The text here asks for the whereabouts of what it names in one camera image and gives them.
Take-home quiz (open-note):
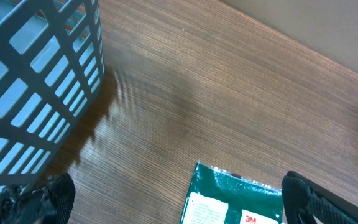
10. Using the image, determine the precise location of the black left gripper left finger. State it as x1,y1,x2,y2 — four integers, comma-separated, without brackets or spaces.
0,172,75,224

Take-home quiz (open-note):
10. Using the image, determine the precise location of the green gloves package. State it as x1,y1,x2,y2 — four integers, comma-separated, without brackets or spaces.
180,161,283,224

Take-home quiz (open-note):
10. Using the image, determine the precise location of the dark grey plastic shopping basket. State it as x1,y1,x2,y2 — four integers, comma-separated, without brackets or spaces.
0,0,105,192

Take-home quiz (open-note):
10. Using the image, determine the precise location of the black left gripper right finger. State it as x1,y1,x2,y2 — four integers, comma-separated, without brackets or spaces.
282,171,358,224

